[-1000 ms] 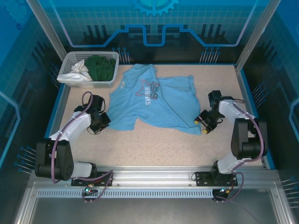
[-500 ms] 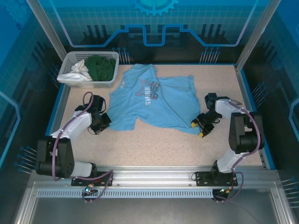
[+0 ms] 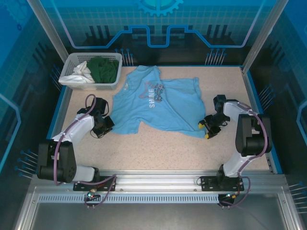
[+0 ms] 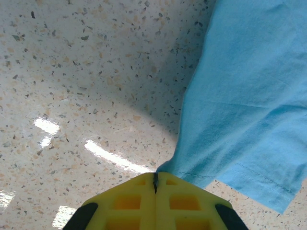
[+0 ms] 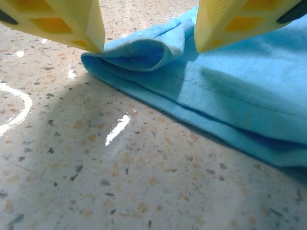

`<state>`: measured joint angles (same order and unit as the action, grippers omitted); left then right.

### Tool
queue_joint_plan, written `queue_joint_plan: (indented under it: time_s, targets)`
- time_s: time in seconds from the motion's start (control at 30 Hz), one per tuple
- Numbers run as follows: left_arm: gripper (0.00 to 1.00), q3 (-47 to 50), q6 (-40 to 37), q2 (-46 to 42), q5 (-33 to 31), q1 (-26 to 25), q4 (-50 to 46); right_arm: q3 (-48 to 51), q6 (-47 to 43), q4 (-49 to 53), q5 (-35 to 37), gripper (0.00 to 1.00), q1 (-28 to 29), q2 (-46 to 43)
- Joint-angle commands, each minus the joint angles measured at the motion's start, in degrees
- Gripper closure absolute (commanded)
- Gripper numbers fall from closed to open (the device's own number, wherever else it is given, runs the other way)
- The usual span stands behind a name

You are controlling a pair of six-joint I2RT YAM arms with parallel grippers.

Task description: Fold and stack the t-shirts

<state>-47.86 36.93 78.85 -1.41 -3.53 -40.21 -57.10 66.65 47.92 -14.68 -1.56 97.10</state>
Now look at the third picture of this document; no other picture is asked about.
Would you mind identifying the light blue printed t-shirt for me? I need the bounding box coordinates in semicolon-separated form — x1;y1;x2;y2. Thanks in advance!
110;65;207;139

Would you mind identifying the dark green t-shirt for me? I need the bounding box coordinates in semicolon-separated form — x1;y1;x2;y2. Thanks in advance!
86;57;120;84

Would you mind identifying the white t-shirt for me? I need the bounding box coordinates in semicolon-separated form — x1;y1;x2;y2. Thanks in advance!
59;61;95;84

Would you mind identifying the white plastic laundry basket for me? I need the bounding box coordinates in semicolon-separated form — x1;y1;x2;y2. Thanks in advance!
58;52;123;91

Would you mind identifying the steel front panel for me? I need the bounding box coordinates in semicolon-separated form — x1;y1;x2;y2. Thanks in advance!
14;186;304;230

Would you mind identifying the aluminium table side rail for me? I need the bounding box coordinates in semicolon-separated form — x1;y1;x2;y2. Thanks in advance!
241;67;275;173
39;85;74;174

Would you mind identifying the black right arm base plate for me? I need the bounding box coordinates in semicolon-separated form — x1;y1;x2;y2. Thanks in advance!
200;176;245;192

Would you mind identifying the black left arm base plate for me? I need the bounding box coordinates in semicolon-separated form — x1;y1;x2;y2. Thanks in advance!
73;176;117;192

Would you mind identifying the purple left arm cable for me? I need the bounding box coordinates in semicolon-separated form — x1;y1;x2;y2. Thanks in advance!
54;94;118;209

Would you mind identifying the aluminium mounting rail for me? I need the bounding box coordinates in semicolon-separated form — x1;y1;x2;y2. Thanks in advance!
31;170;287;192

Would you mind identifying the slotted grey cable duct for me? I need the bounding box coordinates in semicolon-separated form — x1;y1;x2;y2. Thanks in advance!
37;194;220;203

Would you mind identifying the aluminium frame post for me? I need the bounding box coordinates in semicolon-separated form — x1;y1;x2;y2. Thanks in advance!
26;0;69;58
241;0;290;74

